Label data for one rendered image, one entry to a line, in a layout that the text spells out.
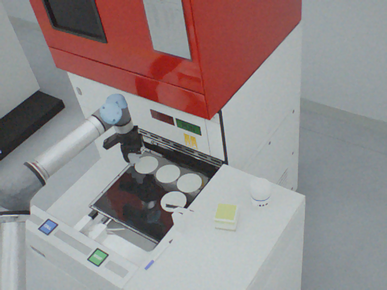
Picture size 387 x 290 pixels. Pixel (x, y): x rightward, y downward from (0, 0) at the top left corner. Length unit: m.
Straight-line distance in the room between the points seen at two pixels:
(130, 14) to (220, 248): 0.83
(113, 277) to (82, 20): 0.92
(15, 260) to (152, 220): 0.51
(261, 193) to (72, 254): 0.69
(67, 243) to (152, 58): 0.73
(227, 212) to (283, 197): 0.23
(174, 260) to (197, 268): 0.09
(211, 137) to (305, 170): 1.42
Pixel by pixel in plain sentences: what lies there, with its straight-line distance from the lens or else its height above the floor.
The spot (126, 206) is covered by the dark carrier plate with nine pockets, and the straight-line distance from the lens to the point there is 1.84.
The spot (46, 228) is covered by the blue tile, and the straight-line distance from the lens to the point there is 1.81.
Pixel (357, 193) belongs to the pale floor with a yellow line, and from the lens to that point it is 3.00.
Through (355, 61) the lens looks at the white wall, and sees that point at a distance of 3.14.
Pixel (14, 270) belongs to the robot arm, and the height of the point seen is 1.08.
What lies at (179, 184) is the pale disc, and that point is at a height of 0.90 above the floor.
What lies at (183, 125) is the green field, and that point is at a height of 1.10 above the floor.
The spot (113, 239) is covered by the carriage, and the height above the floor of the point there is 0.88.
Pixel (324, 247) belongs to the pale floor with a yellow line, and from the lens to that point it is 2.74.
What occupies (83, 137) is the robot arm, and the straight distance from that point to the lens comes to 1.54.
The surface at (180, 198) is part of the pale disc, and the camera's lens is 1.81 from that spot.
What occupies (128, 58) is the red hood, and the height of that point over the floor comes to 1.40.
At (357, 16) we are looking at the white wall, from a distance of 2.98.
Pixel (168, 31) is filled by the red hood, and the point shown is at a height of 1.56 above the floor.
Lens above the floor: 2.28
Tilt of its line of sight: 43 degrees down
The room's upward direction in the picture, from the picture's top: 11 degrees counter-clockwise
